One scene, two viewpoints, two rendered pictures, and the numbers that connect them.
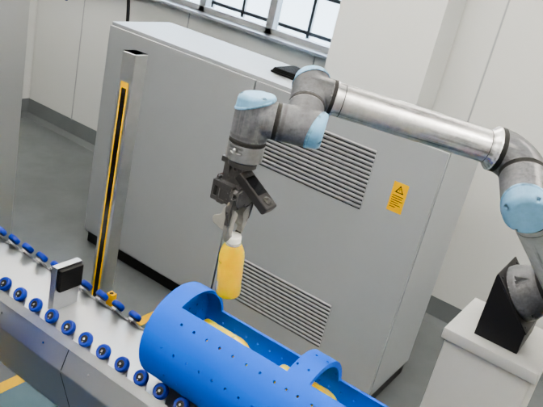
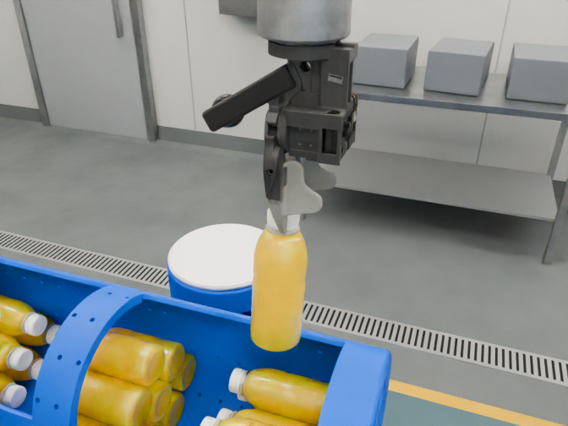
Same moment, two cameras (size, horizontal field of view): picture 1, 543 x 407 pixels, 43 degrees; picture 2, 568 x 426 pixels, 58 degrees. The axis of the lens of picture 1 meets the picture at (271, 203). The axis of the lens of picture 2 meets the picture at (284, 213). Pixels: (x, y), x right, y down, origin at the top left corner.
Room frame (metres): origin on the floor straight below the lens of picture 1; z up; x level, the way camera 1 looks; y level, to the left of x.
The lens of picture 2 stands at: (2.10, -0.02, 1.75)
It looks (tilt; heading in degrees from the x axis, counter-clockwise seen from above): 30 degrees down; 170
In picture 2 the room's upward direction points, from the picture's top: straight up
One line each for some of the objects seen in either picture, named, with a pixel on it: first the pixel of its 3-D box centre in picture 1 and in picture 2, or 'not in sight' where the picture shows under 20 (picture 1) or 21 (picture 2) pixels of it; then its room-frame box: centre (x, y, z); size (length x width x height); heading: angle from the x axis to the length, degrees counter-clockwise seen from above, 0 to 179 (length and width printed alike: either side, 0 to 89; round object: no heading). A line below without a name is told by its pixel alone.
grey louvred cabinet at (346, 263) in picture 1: (255, 196); not in sight; (3.69, 0.10, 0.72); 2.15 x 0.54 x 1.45; 60
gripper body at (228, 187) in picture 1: (235, 181); (309, 100); (1.59, 0.10, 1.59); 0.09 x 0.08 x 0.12; 60
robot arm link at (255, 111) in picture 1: (253, 118); not in sight; (1.58, 0.09, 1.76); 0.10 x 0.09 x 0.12; 91
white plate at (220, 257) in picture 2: not in sight; (225, 253); (1.03, 0.02, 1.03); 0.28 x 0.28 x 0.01
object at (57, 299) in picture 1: (66, 285); not in sight; (1.87, 0.57, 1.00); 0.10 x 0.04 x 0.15; 151
